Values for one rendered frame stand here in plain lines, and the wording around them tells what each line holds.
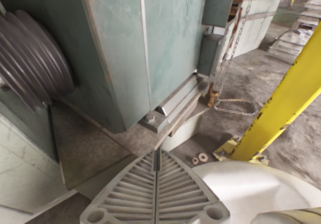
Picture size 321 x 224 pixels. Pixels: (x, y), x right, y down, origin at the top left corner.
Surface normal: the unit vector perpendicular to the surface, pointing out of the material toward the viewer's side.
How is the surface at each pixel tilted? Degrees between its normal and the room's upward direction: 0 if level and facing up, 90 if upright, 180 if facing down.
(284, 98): 90
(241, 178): 0
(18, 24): 74
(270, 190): 68
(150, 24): 90
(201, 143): 0
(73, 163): 0
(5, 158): 90
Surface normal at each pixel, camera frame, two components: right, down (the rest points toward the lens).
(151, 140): -0.01, -0.70
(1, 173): 0.57, 0.58
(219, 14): -0.58, 0.58
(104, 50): 0.81, 0.41
